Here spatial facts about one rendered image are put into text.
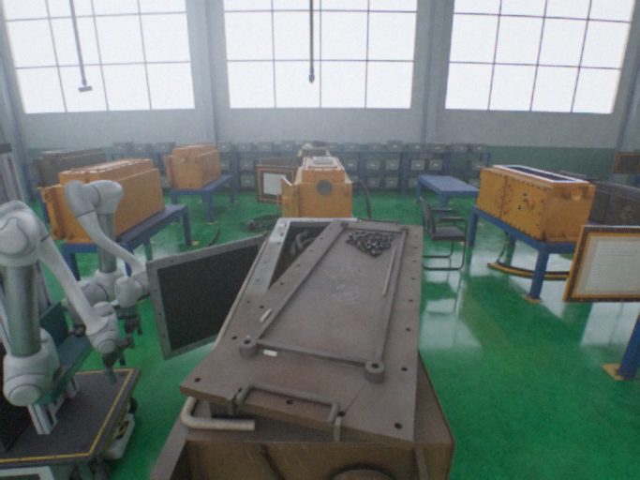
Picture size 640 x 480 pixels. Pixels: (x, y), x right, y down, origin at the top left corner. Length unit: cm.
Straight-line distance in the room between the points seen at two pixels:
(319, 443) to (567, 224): 411
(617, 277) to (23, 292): 334
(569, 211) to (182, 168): 612
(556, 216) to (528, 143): 758
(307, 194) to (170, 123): 777
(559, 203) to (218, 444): 414
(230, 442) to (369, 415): 31
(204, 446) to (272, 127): 974
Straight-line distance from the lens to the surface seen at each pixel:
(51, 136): 1280
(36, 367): 178
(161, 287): 188
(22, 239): 153
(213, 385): 77
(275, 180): 519
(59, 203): 459
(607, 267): 301
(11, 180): 218
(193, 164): 705
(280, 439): 83
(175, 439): 88
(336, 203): 371
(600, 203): 843
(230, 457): 88
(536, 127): 1202
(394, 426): 69
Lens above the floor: 186
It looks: 19 degrees down
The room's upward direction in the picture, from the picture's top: straight up
